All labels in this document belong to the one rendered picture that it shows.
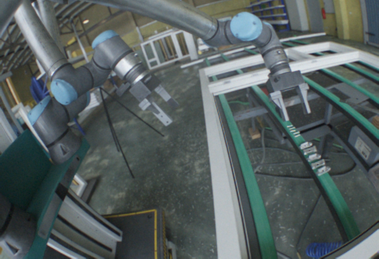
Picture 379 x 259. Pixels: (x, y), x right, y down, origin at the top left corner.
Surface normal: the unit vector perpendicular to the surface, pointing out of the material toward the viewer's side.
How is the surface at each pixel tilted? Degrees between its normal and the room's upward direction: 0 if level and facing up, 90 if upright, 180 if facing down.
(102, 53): 90
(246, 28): 63
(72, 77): 68
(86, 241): 90
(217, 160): 0
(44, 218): 90
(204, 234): 0
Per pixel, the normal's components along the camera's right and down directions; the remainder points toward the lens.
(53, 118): 0.91, -0.11
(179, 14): 0.47, 0.68
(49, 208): 0.94, -0.33
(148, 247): -0.31, -0.83
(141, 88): -0.07, 0.41
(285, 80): -0.18, -0.12
